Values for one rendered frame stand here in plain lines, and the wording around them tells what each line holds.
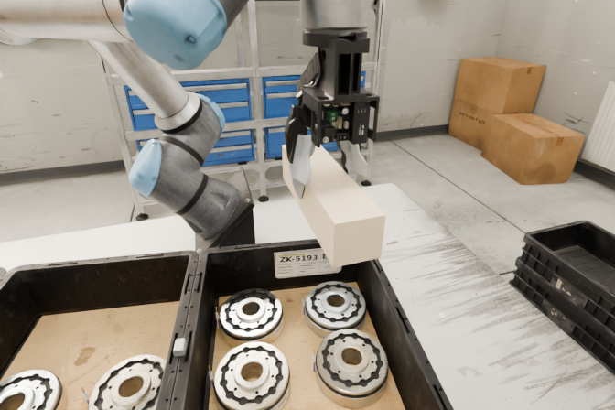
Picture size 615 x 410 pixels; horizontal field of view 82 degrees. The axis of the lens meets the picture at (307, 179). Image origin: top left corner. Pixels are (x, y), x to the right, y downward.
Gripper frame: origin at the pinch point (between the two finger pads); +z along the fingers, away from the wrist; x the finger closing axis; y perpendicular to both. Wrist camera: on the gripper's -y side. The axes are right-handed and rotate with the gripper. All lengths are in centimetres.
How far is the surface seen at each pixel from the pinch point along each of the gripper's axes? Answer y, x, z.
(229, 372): 8.1, -16.1, 22.6
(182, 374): 11.8, -21.2, 15.8
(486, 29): -271, 268, 4
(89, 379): 0.9, -35.6, 25.9
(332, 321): 4.0, 0.6, 22.9
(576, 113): -169, 287, 62
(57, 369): -2.2, -40.5, 25.9
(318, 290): -3.1, 0.7, 23.0
